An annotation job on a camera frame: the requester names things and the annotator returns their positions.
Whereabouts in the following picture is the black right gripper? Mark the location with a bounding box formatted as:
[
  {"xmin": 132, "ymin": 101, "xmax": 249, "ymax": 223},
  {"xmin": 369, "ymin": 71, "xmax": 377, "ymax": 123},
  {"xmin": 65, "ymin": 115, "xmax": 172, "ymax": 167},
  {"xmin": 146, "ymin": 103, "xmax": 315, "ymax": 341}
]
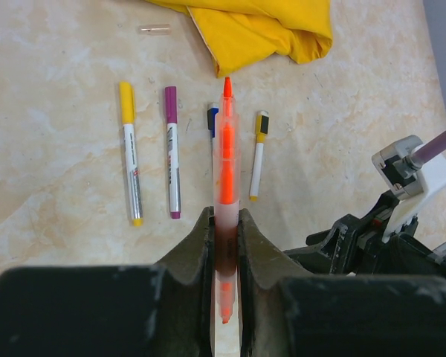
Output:
[{"xmin": 285, "ymin": 193, "xmax": 431, "ymax": 275}]

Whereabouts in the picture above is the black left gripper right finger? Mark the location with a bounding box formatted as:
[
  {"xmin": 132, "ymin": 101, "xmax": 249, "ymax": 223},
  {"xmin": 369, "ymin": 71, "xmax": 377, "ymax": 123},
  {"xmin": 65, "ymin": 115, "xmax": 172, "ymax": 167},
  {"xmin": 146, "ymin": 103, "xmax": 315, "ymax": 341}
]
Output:
[{"xmin": 239, "ymin": 209, "xmax": 446, "ymax": 356}]

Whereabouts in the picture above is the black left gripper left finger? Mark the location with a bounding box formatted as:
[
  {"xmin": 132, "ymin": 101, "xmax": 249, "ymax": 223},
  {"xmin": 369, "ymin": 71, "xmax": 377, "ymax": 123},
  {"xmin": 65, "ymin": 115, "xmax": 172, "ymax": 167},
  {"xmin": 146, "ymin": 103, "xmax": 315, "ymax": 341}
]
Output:
[{"xmin": 0, "ymin": 207, "xmax": 214, "ymax": 356}]

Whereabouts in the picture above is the thin white yellow-end pen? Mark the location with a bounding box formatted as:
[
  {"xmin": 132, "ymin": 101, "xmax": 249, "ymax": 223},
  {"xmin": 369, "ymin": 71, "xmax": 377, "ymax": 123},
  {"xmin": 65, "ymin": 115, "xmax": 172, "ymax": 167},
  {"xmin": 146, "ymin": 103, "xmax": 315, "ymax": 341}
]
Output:
[{"xmin": 249, "ymin": 142, "xmax": 265, "ymax": 202}]

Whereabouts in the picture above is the orange pink highlighter pen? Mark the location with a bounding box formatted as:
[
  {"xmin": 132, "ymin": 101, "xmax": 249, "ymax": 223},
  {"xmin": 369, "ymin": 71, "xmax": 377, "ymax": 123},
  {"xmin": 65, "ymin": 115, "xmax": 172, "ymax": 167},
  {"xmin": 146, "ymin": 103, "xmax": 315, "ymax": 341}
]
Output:
[{"xmin": 213, "ymin": 77, "xmax": 241, "ymax": 324}]

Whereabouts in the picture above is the white blue-end pen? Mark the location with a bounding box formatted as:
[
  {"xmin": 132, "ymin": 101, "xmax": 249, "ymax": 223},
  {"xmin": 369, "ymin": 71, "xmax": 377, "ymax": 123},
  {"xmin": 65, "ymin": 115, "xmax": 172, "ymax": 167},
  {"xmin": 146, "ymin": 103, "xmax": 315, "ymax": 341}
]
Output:
[{"xmin": 206, "ymin": 102, "xmax": 220, "ymax": 157}]

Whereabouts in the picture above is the white purple-end pen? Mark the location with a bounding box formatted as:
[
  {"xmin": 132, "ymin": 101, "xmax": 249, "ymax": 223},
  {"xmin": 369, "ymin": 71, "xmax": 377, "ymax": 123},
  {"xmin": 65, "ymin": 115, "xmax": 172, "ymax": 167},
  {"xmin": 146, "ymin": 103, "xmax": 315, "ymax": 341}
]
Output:
[{"xmin": 164, "ymin": 86, "xmax": 183, "ymax": 220}]

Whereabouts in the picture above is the purple marker cap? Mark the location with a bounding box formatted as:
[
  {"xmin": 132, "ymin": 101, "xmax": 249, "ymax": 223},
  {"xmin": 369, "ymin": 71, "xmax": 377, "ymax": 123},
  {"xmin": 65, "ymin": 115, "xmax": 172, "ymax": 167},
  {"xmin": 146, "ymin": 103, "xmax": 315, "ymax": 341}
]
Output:
[{"xmin": 164, "ymin": 86, "xmax": 178, "ymax": 123}]

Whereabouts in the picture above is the white yellow whiteboard marker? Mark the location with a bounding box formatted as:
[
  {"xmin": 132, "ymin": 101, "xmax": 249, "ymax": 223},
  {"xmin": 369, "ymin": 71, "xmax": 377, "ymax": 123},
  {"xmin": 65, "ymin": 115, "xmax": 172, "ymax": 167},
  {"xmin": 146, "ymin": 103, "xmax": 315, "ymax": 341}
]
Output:
[{"xmin": 118, "ymin": 80, "xmax": 145, "ymax": 228}]

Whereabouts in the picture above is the yellow marker cap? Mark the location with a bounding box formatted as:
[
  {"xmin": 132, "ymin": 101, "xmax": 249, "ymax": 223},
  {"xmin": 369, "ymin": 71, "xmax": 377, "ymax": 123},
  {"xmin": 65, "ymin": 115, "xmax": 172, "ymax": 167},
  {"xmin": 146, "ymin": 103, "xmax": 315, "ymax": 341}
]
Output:
[{"xmin": 119, "ymin": 81, "xmax": 136, "ymax": 124}]

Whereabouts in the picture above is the clear pen cap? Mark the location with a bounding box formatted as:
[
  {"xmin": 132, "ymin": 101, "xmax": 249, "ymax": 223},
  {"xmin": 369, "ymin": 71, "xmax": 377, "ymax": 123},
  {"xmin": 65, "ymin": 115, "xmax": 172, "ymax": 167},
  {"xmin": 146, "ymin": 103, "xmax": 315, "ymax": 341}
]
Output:
[{"xmin": 138, "ymin": 24, "xmax": 171, "ymax": 36}]

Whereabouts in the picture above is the small yellow pen cap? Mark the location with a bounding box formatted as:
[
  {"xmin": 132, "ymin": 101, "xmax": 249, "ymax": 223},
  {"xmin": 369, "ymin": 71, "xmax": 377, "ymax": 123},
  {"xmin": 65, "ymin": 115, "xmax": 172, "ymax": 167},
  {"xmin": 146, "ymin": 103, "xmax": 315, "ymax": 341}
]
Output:
[{"xmin": 255, "ymin": 111, "xmax": 269, "ymax": 144}]

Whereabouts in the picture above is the yellow folded t-shirt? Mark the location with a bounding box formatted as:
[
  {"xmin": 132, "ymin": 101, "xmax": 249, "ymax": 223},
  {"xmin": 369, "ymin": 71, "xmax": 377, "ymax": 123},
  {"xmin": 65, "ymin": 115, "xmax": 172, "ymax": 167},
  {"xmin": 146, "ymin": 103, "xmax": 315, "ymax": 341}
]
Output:
[{"xmin": 153, "ymin": 0, "xmax": 333, "ymax": 77}]

